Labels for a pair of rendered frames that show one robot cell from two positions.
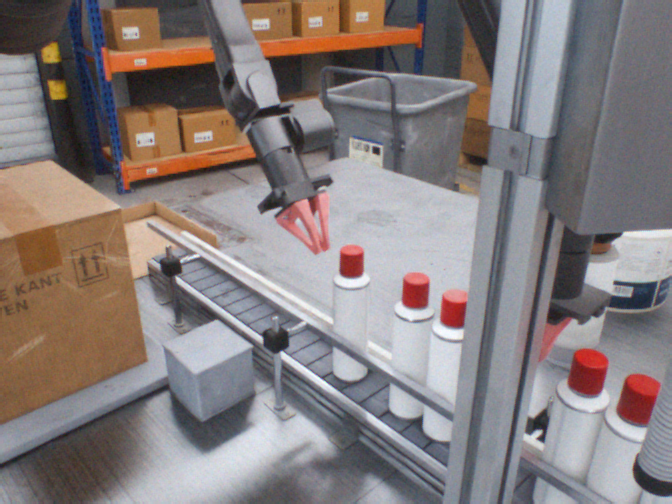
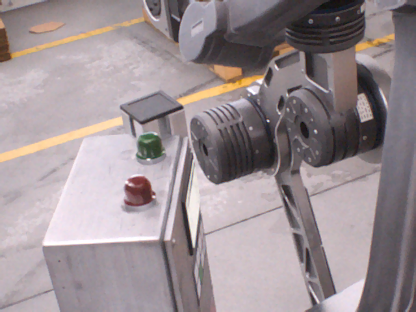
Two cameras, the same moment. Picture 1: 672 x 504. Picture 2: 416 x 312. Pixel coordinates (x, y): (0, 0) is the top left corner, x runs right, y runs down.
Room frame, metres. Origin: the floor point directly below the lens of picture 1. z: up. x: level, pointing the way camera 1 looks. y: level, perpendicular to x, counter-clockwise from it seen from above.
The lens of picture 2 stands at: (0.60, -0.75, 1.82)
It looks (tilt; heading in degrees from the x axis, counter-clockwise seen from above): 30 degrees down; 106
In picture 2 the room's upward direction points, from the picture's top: 8 degrees counter-clockwise
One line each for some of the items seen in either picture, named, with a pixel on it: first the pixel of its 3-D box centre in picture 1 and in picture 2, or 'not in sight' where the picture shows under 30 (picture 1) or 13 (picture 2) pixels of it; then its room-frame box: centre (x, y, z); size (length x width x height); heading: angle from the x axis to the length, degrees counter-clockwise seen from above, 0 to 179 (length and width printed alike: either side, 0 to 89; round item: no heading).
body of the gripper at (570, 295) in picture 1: (557, 271); not in sight; (0.56, -0.24, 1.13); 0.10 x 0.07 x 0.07; 42
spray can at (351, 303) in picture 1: (351, 314); not in sight; (0.71, -0.02, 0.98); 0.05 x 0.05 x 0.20
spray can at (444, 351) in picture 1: (448, 367); not in sight; (0.59, -0.14, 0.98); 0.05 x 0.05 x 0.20
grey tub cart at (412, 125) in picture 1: (395, 144); not in sight; (3.33, -0.35, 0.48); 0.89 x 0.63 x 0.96; 144
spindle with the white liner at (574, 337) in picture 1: (583, 269); not in sight; (0.76, -0.36, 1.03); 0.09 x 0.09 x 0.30
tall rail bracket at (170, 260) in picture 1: (184, 283); not in sight; (0.92, 0.27, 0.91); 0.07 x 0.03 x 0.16; 133
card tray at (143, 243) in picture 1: (135, 238); not in sight; (1.24, 0.47, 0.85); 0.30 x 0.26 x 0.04; 43
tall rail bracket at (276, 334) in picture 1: (288, 357); not in sight; (0.70, 0.07, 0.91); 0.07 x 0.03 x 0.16; 133
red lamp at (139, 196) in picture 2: not in sight; (138, 190); (0.40, -0.25, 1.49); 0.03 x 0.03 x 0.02
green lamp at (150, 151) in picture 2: not in sight; (149, 145); (0.39, -0.18, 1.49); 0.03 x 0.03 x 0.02
